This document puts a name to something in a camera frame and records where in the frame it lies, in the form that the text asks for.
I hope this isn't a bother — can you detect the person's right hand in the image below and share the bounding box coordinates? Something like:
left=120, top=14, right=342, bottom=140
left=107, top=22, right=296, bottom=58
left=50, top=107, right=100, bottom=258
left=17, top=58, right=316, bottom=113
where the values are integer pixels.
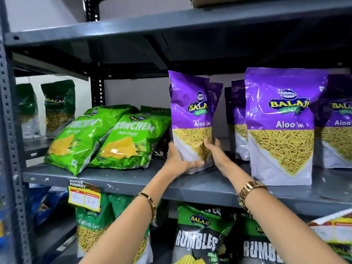
left=203, top=138, right=240, bottom=178

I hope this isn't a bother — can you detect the person's left hand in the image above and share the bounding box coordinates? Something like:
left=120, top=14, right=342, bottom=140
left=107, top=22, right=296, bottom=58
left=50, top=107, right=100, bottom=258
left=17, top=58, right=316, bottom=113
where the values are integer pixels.
left=162, top=141, right=205, bottom=181

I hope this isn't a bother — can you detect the purple sev snack packet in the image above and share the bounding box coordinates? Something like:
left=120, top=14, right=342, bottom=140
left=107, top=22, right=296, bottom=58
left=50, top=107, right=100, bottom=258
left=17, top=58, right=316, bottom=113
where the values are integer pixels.
left=231, top=79, right=250, bottom=162
left=208, top=82, right=224, bottom=141
left=168, top=70, right=214, bottom=175
left=244, top=67, right=329, bottom=187
left=313, top=74, right=352, bottom=170

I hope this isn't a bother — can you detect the person's right forearm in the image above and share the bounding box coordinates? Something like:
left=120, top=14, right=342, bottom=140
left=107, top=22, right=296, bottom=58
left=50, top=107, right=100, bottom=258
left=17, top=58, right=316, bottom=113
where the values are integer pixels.
left=228, top=167, right=347, bottom=264

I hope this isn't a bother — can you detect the person's left forearm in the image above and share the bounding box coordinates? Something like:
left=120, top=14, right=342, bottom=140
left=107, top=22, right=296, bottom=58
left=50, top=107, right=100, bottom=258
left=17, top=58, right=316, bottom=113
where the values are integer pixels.
left=80, top=171, right=180, bottom=264

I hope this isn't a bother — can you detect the grey metal shelving rack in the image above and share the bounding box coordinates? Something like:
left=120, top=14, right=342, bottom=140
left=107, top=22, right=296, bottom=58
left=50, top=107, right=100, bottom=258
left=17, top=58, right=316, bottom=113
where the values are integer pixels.
left=0, top=0, right=352, bottom=264

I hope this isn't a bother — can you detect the black snack packet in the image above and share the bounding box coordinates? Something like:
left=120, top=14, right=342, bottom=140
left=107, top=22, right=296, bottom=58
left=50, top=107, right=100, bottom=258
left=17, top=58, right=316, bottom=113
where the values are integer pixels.
left=152, top=129, right=173, bottom=160

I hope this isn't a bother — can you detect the gold wristwatch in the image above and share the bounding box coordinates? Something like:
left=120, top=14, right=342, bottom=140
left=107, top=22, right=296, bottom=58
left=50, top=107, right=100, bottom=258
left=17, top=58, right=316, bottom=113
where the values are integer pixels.
left=237, top=180, right=268, bottom=213

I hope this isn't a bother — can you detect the light green chips packet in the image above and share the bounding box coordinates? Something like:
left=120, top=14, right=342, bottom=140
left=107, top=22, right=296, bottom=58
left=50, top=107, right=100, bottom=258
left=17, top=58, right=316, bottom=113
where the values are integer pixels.
left=44, top=107, right=130, bottom=176
left=140, top=105, right=172, bottom=117
left=88, top=114, right=172, bottom=170
left=106, top=104, right=140, bottom=115

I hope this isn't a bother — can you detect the black green chips packet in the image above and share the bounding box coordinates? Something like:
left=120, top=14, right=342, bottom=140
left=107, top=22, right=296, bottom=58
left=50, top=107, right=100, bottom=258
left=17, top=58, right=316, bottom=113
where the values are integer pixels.
left=233, top=214, right=284, bottom=264
left=172, top=202, right=235, bottom=264

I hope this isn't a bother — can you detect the dark green sev packet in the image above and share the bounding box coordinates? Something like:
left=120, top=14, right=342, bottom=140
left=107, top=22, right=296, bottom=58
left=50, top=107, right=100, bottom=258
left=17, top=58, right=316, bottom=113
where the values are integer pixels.
left=41, top=79, right=76, bottom=140
left=75, top=193, right=115, bottom=258
left=15, top=83, right=41, bottom=139
left=108, top=193, right=154, bottom=264

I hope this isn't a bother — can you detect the red yellow price label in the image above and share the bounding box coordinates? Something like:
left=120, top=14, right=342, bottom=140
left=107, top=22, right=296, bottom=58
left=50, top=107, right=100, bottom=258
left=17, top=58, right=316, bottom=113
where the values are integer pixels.
left=68, top=179, right=102, bottom=213

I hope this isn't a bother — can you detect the yellow white snack packet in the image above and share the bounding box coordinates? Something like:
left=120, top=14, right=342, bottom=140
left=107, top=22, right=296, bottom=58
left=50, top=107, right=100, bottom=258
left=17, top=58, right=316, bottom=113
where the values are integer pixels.
left=308, top=208, right=352, bottom=262

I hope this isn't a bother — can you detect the blue snack packet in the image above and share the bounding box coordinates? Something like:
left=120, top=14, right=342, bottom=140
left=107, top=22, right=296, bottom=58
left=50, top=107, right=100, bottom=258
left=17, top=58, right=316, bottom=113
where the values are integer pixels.
left=29, top=185, right=69, bottom=226

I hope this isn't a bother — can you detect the gold bracelet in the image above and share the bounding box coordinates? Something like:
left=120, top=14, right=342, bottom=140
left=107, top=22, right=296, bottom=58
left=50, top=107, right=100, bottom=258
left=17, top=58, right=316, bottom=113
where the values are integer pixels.
left=132, top=192, right=157, bottom=222

